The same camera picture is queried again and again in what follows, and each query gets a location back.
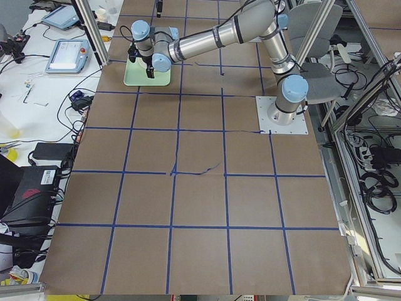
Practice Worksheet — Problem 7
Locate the black power adapter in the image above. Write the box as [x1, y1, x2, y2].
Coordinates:
[32, 142, 73, 161]

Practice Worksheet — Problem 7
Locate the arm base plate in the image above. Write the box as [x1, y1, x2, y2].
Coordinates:
[256, 96, 308, 135]

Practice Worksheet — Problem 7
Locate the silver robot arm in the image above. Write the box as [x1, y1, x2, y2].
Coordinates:
[128, 1, 308, 126]

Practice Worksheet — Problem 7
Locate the light green tray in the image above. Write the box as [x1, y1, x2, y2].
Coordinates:
[123, 58, 171, 87]

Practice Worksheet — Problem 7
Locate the plastic bottle yellow liquid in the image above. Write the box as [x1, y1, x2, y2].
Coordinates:
[0, 112, 21, 139]

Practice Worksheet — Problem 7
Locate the blue teach pendant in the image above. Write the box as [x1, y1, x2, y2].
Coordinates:
[45, 40, 90, 74]
[42, 6, 79, 30]

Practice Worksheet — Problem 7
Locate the aluminium frame post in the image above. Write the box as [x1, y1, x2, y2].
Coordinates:
[71, 0, 109, 66]

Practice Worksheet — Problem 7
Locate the black laptop computer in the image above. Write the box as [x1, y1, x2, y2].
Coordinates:
[1, 156, 61, 251]

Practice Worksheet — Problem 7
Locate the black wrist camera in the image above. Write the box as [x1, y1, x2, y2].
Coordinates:
[127, 44, 138, 63]

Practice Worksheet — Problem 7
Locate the grey office chair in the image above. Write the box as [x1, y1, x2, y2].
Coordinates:
[288, 1, 343, 132]

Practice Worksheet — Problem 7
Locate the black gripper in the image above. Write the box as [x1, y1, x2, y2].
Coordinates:
[142, 0, 163, 78]

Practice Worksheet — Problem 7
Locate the far blue teach pendant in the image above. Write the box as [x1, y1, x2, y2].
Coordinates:
[42, 6, 79, 30]

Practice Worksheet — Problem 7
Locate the near blue teach pendant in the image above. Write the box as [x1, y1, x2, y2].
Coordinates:
[45, 40, 90, 74]

